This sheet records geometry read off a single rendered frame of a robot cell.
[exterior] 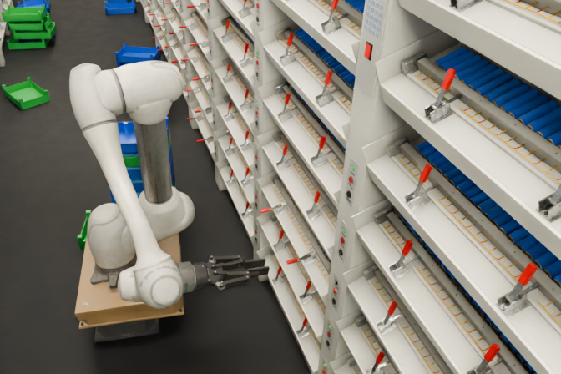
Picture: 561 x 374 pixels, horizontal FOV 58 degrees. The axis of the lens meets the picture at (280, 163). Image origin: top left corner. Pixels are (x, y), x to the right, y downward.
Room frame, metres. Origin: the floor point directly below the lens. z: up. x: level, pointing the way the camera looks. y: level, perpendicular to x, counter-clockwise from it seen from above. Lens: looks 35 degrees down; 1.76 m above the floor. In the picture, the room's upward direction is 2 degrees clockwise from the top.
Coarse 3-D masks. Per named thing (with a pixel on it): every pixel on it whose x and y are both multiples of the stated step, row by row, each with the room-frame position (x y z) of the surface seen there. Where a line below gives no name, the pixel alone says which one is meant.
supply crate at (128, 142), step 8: (168, 120) 2.18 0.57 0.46; (120, 128) 2.16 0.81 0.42; (168, 128) 2.15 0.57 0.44; (120, 136) 2.11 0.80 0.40; (128, 136) 2.11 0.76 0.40; (168, 136) 2.11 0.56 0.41; (120, 144) 1.97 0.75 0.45; (128, 144) 1.97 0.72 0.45; (136, 144) 1.98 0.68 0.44; (128, 152) 1.97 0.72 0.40; (136, 152) 1.98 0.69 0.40
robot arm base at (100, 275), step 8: (136, 256) 1.36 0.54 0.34; (96, 264) 1.31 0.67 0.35; (128, 264) 1.31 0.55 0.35; (96, 272) 1.30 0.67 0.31; (104, 272) 1.29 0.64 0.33; (112, 272) 1.28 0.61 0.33; (96, 280) 1.26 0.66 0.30; (104, 280) 1.27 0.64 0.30; (112, 280) 1.25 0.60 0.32; (112, 288) 1.24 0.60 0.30
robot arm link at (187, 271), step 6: (180, 264) 1.03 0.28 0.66; (186, 264) 1.04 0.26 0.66; (180, 270) 1.01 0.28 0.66; (186, 270) 1.01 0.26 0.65; (192, 270) 1.01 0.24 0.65; (186, 276) 1.00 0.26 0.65; (192, 276) 1.00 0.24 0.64; (186, 282) 0.99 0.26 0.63; (192, 282) 0.99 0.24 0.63; (186, 288) 0.98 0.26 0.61; (192, 288) 0.99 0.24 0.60
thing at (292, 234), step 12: (264, 180) 1.56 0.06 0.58; (264, 192) 1.53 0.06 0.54; (276, 192) 1.52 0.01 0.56; (276, 204) 1.46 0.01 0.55; (276, 216) 1.41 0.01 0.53; (288, 216) 1.38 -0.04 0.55; (288, 228) 1.33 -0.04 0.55; (300, 240) 1.26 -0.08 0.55; (300, 252) 1.21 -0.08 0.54; (312, 264) 1.16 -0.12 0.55; (312, 276) 1.11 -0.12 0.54; (324, 288) 1.06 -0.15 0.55; (324, 300) 1.00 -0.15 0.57
